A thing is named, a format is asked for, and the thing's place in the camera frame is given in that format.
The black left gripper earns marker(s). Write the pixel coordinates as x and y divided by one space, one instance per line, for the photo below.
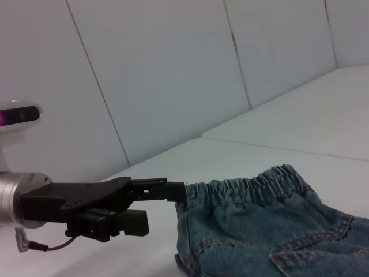
72 199

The blue denim shorts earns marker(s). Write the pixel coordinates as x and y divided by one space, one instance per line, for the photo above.
259 225

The light grey camera mount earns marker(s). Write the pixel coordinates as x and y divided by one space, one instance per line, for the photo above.
10 150

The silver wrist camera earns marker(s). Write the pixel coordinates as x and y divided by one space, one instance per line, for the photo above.
20 115

